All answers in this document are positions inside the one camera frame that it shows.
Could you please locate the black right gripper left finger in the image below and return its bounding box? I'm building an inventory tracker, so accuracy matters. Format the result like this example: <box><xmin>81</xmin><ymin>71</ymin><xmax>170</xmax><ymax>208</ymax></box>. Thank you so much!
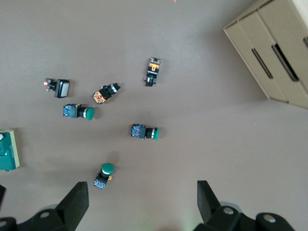
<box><xmin>15</xmin><ymin>181</ymin><xmax>90</xmax><ymax>231</ymax></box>

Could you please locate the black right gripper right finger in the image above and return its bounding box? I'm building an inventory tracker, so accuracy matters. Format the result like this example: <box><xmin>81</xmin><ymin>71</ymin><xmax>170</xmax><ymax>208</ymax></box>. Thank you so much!
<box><xmin>193</xmin><ymin>180</ymin><xmax>297</xmax><ymax>231</ymax></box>

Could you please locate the green load switch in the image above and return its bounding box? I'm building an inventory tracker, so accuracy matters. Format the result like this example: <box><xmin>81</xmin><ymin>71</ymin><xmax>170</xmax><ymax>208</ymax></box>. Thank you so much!
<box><xmin>0</xmin><ymin>128</ymin><xmax>22</xmax><ymax>172</ymax></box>

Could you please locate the green push button blue block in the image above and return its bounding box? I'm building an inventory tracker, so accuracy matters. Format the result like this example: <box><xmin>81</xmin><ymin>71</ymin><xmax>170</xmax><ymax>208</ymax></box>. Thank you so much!
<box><xmin>93</xmin><ymin>163</ymin><xmax>115</xmax><ymax>190</ymax></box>
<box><xmin>63</xmin><ymin>103</ymin><xmax>95</xmax><ymax>121</ymax></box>
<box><xmin>131</xmin><ymin>123</ymin><xmax>160</xmax><ymax>141</ymax></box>

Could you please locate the black square button red block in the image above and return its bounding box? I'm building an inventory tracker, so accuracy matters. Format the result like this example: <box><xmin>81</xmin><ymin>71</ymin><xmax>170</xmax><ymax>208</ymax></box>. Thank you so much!
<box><xmin>44</xmin><ymin>78</ymin><xmax>71</xmax><ymax>99</ymax></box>

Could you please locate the brown cardboard box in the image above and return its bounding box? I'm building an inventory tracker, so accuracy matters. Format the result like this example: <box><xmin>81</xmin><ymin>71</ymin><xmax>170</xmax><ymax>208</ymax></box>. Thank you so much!
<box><xmin>223</xmin><ymin>0</ymin><xmax>308</xmax><ymax>109</ymax></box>

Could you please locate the black selector switch orange block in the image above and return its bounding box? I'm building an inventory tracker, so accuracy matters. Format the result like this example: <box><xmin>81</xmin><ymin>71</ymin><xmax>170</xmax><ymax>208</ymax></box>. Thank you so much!
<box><xmin>143</xmin><ymin>57</ymin><xmax>162</xmax><ymax>87</ymax></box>
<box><xmin>91</xmin><ymin>82</ymin><xmax>121</xmax><ymax>106</ymax></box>

